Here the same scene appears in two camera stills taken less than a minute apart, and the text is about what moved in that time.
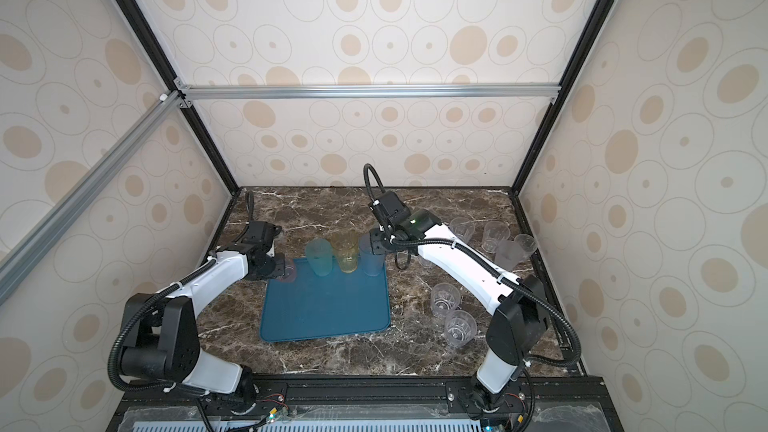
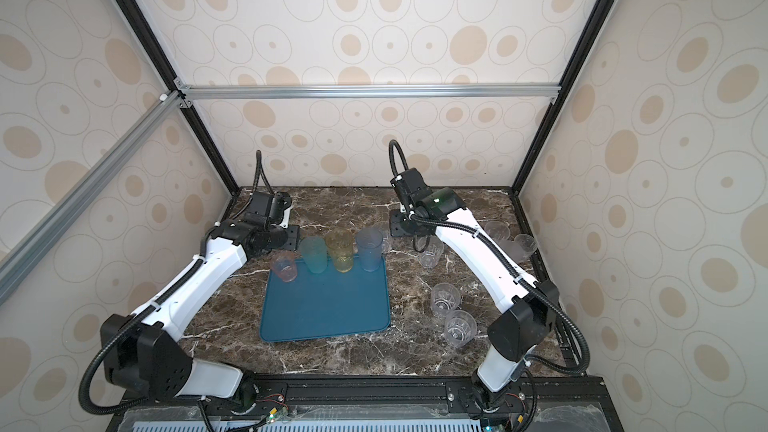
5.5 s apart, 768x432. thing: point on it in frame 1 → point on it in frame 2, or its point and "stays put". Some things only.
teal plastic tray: x=337 y=304 stays put
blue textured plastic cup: x=372 y=264 stays put
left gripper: x=278 y=271 → x=295 y=235
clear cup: x=444 y=297 stays put
